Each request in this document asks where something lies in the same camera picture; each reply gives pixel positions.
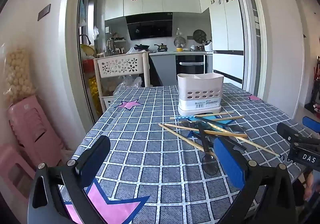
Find round black hanging pan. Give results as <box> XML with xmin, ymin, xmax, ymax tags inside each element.
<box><xmin>193</xmin><ymin>29</ymin><xmax>207</xmax><ymax>43</ymax></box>

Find person's right hand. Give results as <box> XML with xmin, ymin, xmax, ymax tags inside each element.
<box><xmin>303</xmin><ymin>171</ymin><xmax>320</xmax><ymax>202</ymax></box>

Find cream plastic trolley cart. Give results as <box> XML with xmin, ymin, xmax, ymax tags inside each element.
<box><xmin>93</xmin><ymin>51</ymin><xmax>150</xmax><ymax>115</ymax></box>

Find cream plastic utensil holder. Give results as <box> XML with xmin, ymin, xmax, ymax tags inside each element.
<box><xmin>177</xmin><ymin>72</ymin><xmax>224</xmax><ymax>117</ymax></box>

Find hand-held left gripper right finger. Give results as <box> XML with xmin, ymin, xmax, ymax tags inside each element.
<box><xmin>214</xmin><ymin>137</ymin><xmax>297</xmax><ymax>224</ymax></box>

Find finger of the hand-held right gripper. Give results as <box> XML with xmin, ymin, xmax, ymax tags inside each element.
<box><xmin>302</xmin><ymin>116</ymin><xmax>320</xmax><ymax>129</ymax></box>
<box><xmin>276</xmin><ymin>122</ymin><xmax>320</xmax><ymax>147</ymax></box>

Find bag of white balls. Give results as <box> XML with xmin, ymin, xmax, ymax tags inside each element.
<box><xmin>2</xmin><ymin>44</ymin><xmax>34</xmax><ymax>105</ymax></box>

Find wooden chopstick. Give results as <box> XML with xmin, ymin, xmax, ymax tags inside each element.
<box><xmin>158</xmin><ymin>123</ymin><xmax>218</xmax><ymax>159</ymax></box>
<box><xmin>209</xmin><ymin>124</ymin><xmax>280</xmax><ymax>157</ymax></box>
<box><xmin>195</xmin><ymin>115</ymin><xmax>245</xmax><ymax>122</ymax></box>
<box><xmin>166</xmin><ymin>125</ymin><xmax>248</xmax><ymax>138</ymax></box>

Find white fridge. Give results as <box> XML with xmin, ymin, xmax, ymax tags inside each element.
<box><xmin>207</xmin><ymin>0</ymin><xmax>244</xmax><ymax>85</ymax></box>

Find blue patterned chopstick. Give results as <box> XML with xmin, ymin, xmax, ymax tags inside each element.
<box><xmin>170</xmin><ymin>112</ymin><xmax>235</xmax><ymax>120</ymax></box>

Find yellow package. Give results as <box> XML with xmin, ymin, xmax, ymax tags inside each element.
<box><xmin>86</xmin><ymin>74</ymin><xmax>100</xmax><ymax>112</ymax></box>

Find grey checked star tablecloth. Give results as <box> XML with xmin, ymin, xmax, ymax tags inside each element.
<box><xmin>60</xmin><ymin>83</ymin><xmax>308</xmax><ymax>224</ymax></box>

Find red basin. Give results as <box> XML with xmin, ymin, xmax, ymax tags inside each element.
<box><xmin>81</xmin><ymin>59</ymin><xmax>95</xmax><ymax>72</ymax></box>

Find grey kitchen counter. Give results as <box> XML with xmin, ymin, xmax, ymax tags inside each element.
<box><xmin>149</xmin><ymin>51</ymin><xmax>213</xmax><ymax>87</ymax></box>

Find black range hood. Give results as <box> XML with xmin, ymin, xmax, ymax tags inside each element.
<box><xmin>125</xmin><ymin>13</ymin><xmax>173</xmax><ymax>40</ymax></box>

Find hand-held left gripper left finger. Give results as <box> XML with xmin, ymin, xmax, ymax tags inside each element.
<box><xmin>27</xmin><ymin>135</ymin><xmax>112</xmax><ymax>224</ymax></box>

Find pink plastic stool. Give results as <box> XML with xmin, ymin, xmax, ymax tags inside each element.
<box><xmin>0</xmin><ymin>144</ymin><xmax>35</xmax><ymax>199</ymax></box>
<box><xmin>7</xmin><ymin>95</ymin><xmax>67</xmax><ymax>165</ymax></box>

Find green yellow basin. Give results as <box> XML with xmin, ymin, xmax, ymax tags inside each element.
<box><xmin>80</xmin><ymin>44</ymin><xmax>95</xmax><ymax>58</ymax></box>

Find kitchen faucet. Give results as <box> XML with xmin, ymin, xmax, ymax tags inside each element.
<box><xmin>79</xmin><ymin>34</ymin><xmax>92</xmax><ymax>46</ymax></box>

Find dark shelf items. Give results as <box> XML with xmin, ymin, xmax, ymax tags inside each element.
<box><xmin>304</xmin><ymin>54</ymin><xmax>320</xmax><ymax>115</ymax></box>

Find black built-in oven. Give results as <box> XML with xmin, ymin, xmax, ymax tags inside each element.
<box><xmin>175</xmin><ymin>54</ymin><xmax>206</xmax><ymax>81</ymax></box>

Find grey wall switch panel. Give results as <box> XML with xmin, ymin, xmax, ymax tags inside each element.
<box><xmin>37</xmin><ymin>4</ymin><xmax>51</xmax><ymax>21</ymax></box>

